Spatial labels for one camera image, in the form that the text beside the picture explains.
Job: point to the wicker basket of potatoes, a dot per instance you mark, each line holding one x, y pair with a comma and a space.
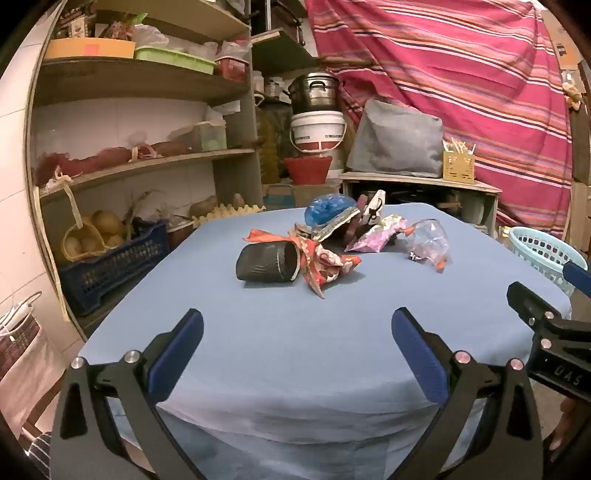
92, 235

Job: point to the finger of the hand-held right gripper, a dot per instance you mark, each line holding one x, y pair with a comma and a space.
531, 304
577, 277

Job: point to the green plastic tray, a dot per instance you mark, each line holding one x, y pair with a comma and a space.
175, 59

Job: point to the red mesh bag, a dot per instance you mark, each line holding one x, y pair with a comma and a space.
92, 161

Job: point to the clear plastic container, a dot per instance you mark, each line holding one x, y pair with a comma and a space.
210, 136

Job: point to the small dark red card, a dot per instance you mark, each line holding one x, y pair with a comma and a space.
361, 204

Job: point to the grey fabric bag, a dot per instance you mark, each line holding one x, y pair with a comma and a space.
397, 138

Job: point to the loose brown potato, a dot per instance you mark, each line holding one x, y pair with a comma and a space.
204, 205

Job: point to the yellow oil bottle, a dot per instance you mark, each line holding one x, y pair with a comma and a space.
272, 143

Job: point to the metal cooking pot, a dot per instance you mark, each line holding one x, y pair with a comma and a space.
314, 92

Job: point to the striped clothing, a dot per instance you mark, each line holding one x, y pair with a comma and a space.
40, 454

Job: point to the red plastic container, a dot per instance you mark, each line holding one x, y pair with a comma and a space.
233, 69

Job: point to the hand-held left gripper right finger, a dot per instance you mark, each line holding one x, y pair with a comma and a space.
418, 355

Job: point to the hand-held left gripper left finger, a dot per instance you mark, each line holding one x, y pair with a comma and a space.
178, 355

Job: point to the person's right hand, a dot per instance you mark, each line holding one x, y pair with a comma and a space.
560, 431

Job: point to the light blue plastic basket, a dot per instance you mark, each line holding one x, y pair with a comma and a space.
540, 251

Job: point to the low wooden cabinet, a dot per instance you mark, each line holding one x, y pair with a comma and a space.
415, 182

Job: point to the cardboard box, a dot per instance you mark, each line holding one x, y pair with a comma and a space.
295, 194

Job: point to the pink snack wrapper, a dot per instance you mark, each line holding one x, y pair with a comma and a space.
376, 235

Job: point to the white plastic bucket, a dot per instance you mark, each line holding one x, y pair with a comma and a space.
318, 131

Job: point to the yellow egg tray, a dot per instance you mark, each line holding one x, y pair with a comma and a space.
231, 213

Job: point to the red patterned snack wrapper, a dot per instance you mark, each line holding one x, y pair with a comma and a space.
323, 261

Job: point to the wooden shelf unit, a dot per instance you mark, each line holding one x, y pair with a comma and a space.
138, 83

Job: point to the red striped curtain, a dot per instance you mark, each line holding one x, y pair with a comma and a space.
461, 83

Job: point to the orange flat box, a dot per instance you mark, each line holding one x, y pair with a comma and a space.
87, 48

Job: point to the crushed black paper cup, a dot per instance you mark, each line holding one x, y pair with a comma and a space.
268, 263

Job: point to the dark blue plastic crate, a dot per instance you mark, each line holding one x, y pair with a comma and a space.
115, 267

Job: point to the blue plastic bag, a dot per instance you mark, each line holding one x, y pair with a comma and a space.
328, 210

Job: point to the clear plastic bag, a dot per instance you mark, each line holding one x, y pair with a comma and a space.
429, 244

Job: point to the white and black wrapper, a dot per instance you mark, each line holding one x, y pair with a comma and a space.
375, 205

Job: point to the red plastic basin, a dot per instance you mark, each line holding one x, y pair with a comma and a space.
307, 170

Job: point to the yellow utensil holder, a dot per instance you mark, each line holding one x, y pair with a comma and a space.
459, 168

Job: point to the white patterned snack packet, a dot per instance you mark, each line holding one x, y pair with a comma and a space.
334, 226

